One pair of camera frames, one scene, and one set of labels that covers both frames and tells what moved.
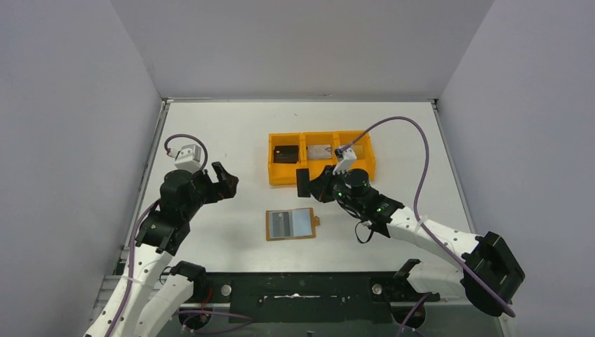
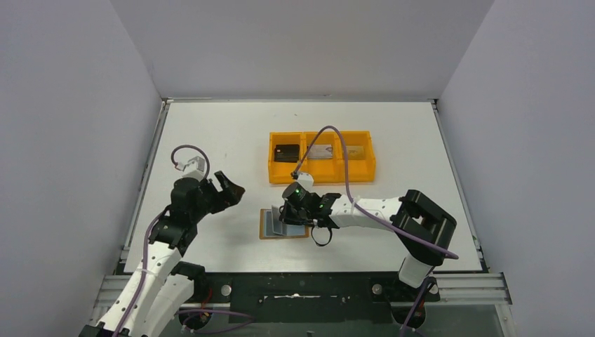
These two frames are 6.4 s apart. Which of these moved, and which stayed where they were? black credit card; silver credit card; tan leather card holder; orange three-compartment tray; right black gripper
Moved: right black gripper; tan leather card holder
Stayed: silver credit card; orange three-compartment tray; black credit card
